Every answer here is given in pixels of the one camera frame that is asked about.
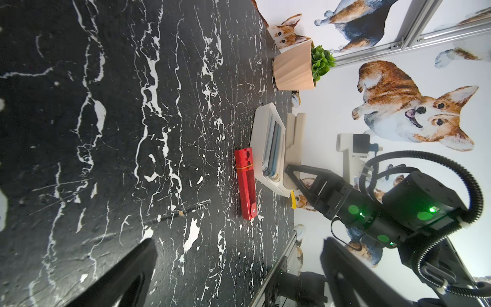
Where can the grey plier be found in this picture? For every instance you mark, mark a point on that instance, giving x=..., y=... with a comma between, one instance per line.
x=268, y=144

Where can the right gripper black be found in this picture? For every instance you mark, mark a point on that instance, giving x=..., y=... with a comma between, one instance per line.
x=417, y=207

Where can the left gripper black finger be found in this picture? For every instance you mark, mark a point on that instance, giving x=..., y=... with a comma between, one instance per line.
x=127, y=283

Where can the white storage tray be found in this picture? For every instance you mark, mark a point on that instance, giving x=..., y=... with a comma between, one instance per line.
x=262, y=117

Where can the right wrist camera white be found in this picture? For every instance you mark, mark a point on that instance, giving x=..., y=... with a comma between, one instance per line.
x=356, y=149

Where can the beige plier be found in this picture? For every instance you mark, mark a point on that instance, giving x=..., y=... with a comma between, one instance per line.
x=294, y=136

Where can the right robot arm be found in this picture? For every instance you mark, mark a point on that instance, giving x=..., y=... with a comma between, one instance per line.
x=345, y=281

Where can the pink potted plant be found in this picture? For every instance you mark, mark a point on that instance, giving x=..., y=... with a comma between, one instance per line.
x=302, y=67

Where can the teal plier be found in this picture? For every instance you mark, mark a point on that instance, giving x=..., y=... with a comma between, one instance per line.
x=275, y=150

